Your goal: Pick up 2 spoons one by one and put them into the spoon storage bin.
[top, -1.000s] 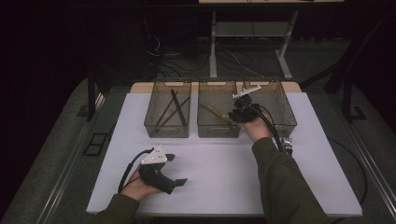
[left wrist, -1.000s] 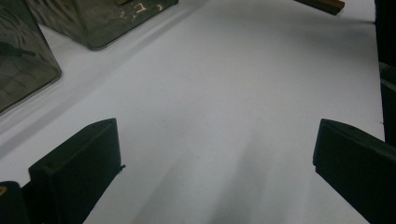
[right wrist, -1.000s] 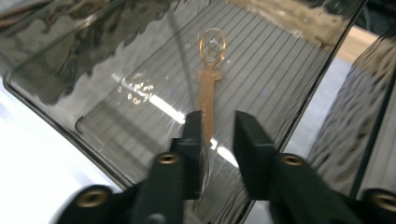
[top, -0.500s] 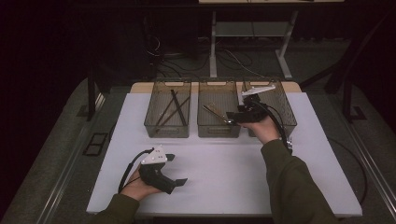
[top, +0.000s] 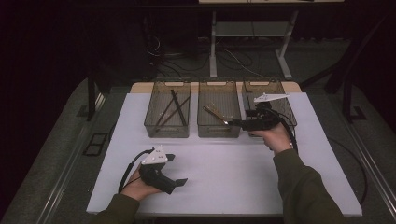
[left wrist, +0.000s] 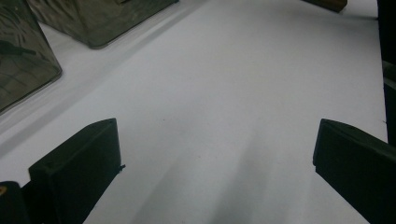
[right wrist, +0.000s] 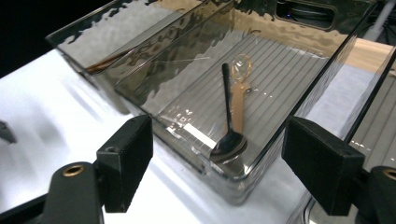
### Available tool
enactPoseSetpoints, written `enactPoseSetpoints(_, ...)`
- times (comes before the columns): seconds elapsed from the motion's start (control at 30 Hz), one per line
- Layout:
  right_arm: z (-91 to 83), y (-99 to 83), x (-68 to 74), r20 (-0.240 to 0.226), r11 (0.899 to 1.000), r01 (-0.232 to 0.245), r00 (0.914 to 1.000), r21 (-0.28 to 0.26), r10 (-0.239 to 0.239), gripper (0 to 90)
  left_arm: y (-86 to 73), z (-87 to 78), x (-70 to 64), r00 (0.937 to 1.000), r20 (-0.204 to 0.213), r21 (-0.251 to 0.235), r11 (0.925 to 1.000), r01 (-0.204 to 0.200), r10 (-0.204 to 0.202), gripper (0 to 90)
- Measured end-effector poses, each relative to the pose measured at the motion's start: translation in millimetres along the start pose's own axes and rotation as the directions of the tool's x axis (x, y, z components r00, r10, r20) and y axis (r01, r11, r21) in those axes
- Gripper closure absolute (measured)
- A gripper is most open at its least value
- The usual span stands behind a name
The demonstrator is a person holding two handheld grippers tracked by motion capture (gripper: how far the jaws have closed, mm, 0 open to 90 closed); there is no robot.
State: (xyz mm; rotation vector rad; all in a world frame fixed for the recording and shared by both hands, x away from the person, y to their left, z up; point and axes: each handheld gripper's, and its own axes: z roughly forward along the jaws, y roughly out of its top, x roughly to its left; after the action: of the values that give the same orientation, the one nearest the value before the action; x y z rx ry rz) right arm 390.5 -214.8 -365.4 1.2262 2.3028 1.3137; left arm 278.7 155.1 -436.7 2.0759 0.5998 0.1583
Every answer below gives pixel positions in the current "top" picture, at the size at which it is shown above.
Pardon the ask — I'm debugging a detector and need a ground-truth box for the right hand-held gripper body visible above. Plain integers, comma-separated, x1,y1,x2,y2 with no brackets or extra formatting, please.
241,92,290,132

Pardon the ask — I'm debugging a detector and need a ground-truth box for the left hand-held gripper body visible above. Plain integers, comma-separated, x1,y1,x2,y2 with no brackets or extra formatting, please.
138,145,177,195

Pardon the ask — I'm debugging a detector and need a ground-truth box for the grey translucent plastic bin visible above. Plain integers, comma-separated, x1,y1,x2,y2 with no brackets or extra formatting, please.
196,77,243,139
241,77,298,138
143,77,192,139

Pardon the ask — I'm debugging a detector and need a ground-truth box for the black chopstick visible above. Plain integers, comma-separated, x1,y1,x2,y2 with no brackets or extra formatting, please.
170,89,189,127

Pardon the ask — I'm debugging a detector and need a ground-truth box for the person's left hand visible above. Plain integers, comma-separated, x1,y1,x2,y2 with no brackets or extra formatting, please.
120,164,163,202

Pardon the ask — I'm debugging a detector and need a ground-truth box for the person's right hand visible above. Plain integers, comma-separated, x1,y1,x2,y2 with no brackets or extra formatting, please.
248,122,293,156

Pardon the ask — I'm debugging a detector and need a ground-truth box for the black metal stand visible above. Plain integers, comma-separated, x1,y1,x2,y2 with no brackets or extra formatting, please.
86,66,108,122
341,78,368,124

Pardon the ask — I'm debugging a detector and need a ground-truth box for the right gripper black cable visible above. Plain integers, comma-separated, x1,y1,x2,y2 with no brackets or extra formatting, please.
267,106,299,155

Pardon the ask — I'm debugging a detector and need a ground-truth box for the white floor cable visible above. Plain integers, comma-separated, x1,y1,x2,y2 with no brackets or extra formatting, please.
223,49,267,78

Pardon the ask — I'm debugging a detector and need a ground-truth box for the white metal frame desk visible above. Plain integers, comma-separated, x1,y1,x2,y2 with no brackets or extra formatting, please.
198,0,346,80

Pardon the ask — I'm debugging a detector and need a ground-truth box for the metal floor rail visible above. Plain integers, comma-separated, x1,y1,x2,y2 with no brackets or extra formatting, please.
35,92,106,224
339,115,396,216

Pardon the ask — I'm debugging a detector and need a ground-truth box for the long black cable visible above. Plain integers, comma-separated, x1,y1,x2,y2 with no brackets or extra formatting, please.
326,136,369,206

